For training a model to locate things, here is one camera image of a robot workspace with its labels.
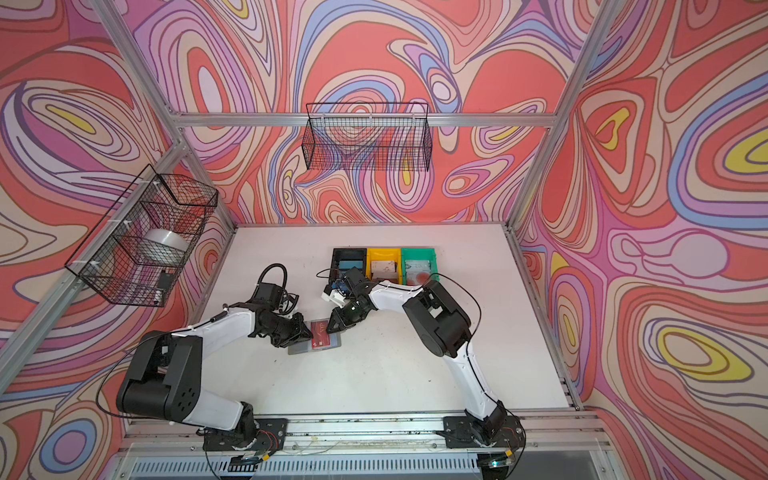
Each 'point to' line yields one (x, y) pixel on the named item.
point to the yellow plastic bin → (383, 255)
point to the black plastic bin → (345, 254)
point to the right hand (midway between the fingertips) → (334, 335)
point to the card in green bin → (417, 272)
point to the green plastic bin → (419, 254)
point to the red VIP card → (320, 334)
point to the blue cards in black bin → (341, 282)
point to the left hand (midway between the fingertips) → (315, 332)
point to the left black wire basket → (136, 253)
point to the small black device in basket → (165, 279)
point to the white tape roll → (168, 237)
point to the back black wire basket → (367, 136)
